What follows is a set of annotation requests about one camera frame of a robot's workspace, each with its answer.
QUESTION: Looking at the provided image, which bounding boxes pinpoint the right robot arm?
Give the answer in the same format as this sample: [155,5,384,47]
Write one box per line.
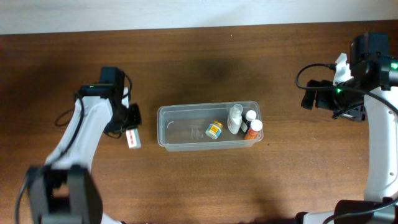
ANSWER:
[293,32,397,224]

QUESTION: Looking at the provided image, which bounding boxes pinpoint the clear plastic container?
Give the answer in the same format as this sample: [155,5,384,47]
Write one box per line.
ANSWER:
[157,101,264,152]

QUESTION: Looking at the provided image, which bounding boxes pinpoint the white spray bottle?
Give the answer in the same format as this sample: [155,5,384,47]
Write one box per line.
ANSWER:
[227,104,243,134]

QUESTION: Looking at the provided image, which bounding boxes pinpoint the gold lid small jar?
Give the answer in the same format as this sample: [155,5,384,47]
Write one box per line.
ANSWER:
[205,121,223,139]

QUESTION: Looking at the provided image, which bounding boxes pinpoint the white blue medicine box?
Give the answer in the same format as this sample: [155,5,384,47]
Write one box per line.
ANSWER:
[126,128,142,149]

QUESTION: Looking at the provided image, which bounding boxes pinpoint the dark bottle white cap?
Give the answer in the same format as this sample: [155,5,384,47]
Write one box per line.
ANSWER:
[241,110,257,133]

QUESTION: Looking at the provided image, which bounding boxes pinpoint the orange tube white cap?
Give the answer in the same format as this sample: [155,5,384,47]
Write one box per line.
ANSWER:
[244,119,263,140]

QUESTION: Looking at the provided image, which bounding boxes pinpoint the right black cable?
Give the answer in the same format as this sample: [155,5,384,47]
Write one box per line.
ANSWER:
[294,63,398,116]

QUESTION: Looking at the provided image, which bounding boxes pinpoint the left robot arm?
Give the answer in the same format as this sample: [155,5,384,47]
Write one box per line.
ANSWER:
[14,67,142,223]

